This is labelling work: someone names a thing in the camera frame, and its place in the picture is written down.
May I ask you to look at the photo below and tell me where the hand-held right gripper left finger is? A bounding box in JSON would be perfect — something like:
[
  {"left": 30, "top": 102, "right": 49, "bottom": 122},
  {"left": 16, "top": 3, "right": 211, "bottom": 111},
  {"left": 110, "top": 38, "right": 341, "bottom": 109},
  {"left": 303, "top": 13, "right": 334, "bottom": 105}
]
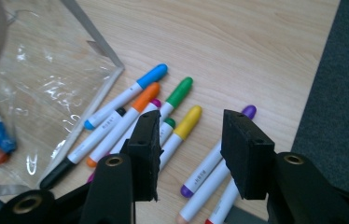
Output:
[{"left": 120, "top": 109, "right": 164, "bottom": 203}]

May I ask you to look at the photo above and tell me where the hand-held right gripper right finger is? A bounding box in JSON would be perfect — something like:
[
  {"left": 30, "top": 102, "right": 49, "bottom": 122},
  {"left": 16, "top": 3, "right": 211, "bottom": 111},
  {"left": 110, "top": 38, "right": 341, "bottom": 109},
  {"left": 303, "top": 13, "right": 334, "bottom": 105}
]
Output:
[{"left": 219, "top": 109, "right": 277, "bottom": 201}]

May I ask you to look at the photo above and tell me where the dark green marker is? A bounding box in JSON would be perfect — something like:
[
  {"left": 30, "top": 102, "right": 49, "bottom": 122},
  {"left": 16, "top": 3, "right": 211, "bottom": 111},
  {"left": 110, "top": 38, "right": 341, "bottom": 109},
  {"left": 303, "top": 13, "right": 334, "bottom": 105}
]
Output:
[{"left": 159, "top": 117, "right": 176, "bottom": 147}]

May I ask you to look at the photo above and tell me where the purple marker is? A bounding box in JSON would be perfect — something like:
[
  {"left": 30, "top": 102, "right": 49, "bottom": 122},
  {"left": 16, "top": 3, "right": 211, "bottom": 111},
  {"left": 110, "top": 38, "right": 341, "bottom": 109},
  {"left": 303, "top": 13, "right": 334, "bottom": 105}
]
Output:
[{"left": 180, "top": 105, "right": 258, "bottom": 199}]

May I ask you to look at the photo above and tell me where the yellow marker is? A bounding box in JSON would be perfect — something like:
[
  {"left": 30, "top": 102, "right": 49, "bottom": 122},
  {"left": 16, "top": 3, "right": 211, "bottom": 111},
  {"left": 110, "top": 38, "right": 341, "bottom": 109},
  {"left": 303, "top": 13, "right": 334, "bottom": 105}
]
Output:
[{"left": 158, "top": 105, "right": 203, "bottom": 172}]

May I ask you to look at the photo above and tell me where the magenta marker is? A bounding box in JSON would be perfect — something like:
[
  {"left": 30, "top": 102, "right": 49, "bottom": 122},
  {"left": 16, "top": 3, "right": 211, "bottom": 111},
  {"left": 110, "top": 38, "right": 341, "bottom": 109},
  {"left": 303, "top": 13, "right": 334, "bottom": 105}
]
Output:
[{"left": 87, "top": 98, "right": 162, "bottom": 185}]

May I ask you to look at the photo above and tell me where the black marker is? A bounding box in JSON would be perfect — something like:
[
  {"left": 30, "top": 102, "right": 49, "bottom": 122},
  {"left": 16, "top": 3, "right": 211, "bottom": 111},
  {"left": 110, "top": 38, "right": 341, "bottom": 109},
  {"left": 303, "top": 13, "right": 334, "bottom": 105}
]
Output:
[{"left": 39, "top": 106, "right": 128, "bottom": 190}]

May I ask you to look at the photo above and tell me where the red marker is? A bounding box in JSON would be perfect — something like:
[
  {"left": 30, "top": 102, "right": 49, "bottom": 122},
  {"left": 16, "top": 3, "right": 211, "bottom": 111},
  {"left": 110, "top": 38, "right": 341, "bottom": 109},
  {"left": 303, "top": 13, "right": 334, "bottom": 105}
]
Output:
[{"left": 204, "top": 178, "right": 242, "bottom": 224}]

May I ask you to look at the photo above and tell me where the orange marker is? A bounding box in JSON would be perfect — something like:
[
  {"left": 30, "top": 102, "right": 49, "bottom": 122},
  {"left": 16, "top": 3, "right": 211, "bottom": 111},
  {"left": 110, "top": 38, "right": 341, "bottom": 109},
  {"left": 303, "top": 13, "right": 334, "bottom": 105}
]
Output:
[{"left": 86, "top": 81, "right": 161, "bottom": 169}]

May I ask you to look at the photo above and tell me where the light blue marker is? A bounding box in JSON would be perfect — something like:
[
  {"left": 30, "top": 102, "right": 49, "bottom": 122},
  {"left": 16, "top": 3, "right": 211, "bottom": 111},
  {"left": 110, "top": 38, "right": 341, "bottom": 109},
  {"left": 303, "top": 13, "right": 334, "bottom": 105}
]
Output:
[{"left": 83, "top": 63, "right": 169, "bottom": 131}]

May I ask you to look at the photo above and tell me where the light green marker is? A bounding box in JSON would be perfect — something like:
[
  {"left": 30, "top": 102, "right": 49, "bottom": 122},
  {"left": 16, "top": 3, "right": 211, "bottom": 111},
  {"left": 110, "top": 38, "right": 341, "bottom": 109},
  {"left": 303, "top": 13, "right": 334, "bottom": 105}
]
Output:
[{"left": 158, "top": 77, "right": 194, "bottom": 125}]

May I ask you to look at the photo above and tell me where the transparent white-trimmed pouch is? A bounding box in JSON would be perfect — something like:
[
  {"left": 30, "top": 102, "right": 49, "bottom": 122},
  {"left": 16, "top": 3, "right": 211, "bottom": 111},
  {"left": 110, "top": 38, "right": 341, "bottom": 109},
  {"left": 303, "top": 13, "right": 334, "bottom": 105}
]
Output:
[{"left": 0, "top": 0, "right": 126, "bottom": 199}]

